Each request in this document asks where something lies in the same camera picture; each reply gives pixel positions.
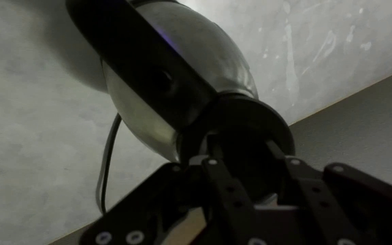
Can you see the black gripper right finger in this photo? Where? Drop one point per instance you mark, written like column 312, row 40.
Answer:
column 336, row 204

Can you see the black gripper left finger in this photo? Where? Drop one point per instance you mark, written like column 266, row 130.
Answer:
column 177, row 204

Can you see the stainless steel electric kettle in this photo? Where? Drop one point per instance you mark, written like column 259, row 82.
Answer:
column 191, row 76

